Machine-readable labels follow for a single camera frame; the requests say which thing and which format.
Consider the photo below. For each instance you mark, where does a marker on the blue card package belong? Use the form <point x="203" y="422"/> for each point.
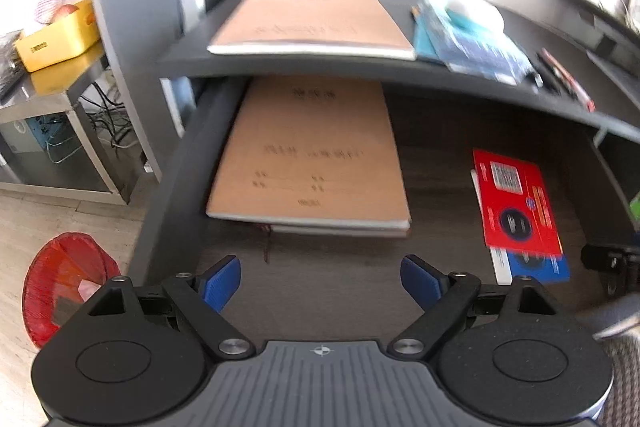
<point x="509" y="265"/>

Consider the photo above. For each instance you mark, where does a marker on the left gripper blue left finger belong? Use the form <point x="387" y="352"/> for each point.
<point x="218" y="284"/>

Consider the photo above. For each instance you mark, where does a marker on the yellow plastic box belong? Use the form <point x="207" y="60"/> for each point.
<point x="66" y="38"/>

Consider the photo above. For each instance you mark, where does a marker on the white round container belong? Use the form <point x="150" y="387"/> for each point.
<point x="475" y="15"/>

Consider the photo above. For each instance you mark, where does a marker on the red waste bin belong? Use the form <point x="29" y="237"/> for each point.
<point x="62" y="277"/>

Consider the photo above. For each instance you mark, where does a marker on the brown notebook on desk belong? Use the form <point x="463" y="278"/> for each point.
<point x="360" y="28"/>

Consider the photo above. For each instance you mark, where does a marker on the red white marker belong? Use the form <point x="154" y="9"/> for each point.
<point x="568" y="81"/>

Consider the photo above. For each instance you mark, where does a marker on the brown notebook from drawer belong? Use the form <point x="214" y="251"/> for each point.
<point x="312" y="151"/>

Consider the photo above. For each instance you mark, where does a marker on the dark red book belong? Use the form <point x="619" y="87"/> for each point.
<point x="333" y="231"/>

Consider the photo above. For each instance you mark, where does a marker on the blue plastic bag stack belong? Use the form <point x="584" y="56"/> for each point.
<point x="492" y="55"/>

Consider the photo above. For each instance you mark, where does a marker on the metal side table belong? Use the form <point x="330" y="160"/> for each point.
<point x="66" y="133"/>

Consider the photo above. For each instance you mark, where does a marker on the black pen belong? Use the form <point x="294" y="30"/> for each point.
<point x="547" y="79"/>

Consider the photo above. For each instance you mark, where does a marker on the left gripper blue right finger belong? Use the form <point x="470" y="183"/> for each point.
<point x="425" y="284"/>

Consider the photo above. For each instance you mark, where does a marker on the red card package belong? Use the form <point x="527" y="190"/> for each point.
<point x="515" y="206"/>

